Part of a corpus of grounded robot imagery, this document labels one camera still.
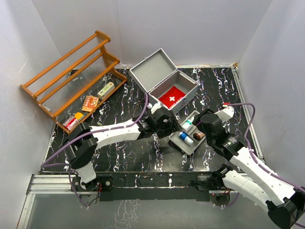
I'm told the white green-label pill bottle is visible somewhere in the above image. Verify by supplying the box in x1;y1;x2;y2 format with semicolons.
182;117;194;132

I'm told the brown glass bottle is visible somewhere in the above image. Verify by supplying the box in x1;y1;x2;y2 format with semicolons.
193;132;205;141

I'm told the blue white tube bottle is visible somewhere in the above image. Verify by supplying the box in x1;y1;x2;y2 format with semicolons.
179;132;193;146

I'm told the grey divider tray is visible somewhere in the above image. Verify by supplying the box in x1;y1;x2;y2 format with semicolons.
169;111;205;155

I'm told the red first aid pouch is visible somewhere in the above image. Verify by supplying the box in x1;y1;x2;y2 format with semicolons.
159;86;185;109

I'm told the grey metal case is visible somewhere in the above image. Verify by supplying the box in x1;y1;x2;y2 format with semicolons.
129;48;198;114

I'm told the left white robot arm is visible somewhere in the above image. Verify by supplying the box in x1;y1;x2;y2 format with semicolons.
62;108;181;190

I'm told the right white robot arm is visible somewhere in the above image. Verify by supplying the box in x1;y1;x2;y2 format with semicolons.
193;110;305;229

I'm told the white medicine box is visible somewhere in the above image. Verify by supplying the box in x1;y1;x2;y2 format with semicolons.
97;82;115;100

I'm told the orange patterned packet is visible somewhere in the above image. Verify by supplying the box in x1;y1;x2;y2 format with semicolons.
81;95;99;112

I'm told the red white small box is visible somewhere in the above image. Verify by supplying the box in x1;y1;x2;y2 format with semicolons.
63;116;79;131

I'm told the wooden shelf rack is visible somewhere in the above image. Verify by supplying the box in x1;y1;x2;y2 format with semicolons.
20;31;127;134

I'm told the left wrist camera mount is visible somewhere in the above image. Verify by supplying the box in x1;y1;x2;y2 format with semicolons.
147;102;164;115

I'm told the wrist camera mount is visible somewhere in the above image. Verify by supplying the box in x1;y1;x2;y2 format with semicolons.
147;102;164;115
215;103;234;123

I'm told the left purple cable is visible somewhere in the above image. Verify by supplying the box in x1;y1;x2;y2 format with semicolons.
40;92;150;208

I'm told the purple cable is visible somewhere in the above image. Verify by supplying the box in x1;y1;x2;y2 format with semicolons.
228;102;305;229
40;92;150;208

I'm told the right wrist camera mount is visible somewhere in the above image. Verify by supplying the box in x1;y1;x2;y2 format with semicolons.
215;103;234;123

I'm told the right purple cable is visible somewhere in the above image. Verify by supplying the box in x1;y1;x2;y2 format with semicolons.
228;102;305;229

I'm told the black base frame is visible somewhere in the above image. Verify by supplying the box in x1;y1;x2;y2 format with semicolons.
71;170;241;202

